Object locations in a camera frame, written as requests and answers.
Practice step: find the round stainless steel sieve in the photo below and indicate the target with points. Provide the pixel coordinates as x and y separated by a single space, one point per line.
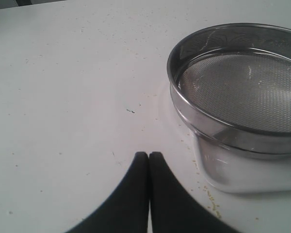
231 85

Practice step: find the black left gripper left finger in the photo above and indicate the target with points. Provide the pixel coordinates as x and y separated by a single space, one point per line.
126 209

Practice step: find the white rectangular plastic tray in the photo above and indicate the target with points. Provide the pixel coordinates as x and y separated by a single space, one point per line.
222 169

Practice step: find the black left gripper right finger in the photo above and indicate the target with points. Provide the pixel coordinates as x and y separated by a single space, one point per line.
172 208

